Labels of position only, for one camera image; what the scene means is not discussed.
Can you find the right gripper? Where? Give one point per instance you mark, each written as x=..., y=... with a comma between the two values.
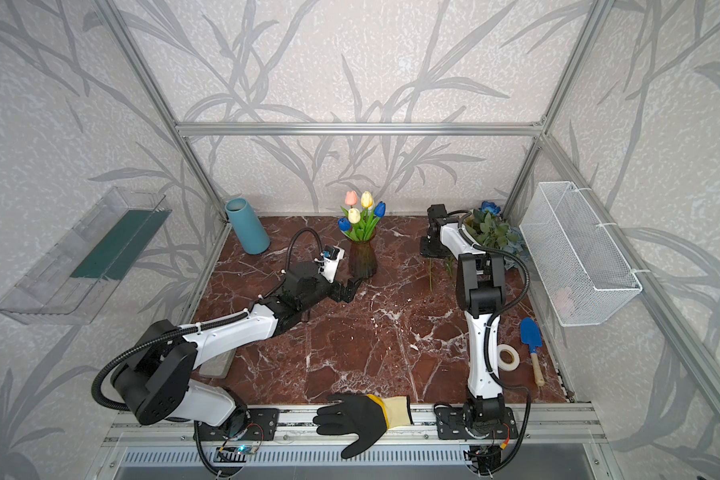
x=431, y=245

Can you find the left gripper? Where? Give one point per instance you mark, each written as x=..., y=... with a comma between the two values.
x=334, y=289

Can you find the pink glass vase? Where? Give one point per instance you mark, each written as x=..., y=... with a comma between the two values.
x=362, y=260

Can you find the blue tulip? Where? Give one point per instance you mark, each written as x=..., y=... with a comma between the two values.
x=378, y=214
x=345, y=226

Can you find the pale cream tulip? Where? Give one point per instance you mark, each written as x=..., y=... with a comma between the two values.
x=353, y=217

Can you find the pink tulip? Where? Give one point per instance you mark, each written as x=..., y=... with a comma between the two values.
x=351, y=201

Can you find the teal ceramic vase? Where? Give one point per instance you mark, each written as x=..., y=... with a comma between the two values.
x=247, y=226

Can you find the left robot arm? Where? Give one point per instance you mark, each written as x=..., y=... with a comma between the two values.
x=153, y=379

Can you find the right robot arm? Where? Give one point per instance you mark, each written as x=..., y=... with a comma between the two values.
x=481, y=294

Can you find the blue green flower bouquet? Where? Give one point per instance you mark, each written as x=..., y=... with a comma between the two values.
x=487, y=227

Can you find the black and yellow work glove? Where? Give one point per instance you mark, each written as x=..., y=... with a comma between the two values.
x=366, y=415

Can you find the pink object in basket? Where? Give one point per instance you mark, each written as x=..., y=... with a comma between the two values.
x=564, y=303

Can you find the white tape roll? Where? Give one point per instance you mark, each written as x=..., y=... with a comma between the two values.
x=508, y=358

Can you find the grey sharpening stone block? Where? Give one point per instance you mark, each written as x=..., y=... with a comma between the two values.
x=217, y=367

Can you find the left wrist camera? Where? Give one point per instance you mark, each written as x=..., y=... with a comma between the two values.
x=331, y=261

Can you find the white wire basket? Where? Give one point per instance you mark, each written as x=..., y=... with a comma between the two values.
x=571, y=246

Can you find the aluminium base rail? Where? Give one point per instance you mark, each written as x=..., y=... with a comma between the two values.
x=424, y=424

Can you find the clear acrylic wall shelf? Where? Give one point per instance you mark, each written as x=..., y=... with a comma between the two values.
x=71, y=283

